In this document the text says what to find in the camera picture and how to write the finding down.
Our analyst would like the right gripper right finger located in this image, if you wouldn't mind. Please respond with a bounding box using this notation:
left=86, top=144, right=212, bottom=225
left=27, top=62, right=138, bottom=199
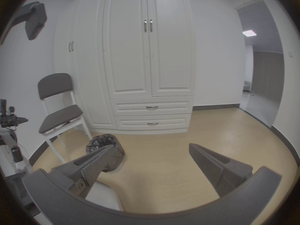
left=189, top=143, right=253, bottom=198

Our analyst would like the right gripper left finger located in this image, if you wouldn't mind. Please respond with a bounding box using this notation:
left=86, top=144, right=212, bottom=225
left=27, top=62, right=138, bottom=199
left=50, top=144, right=115, bottom=199

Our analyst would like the black plastic bag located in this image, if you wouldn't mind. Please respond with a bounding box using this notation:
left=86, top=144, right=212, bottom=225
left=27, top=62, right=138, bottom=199
left=86, top=134, right=125, bottom=173

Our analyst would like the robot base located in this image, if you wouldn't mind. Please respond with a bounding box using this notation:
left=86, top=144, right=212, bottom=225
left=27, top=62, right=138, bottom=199
left=5, top=160, right=124, bottom=217

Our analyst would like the white chair with grey pads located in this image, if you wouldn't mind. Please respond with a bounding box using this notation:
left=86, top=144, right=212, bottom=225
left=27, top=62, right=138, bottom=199
left=37, top=73, right=93, bottom=163

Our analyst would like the grey curtain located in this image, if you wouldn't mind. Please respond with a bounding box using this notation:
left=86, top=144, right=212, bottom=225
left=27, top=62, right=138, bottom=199
left=252, top=51, right=284, bottom=104

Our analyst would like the white wardrobe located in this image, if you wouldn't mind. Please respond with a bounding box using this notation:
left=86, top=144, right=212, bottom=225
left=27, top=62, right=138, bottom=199
left=53, top=0, right=195, bottom=135

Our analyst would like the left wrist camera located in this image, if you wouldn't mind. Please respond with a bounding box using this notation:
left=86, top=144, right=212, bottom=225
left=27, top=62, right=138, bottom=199
left=0, top=99, right=15, bottom=115

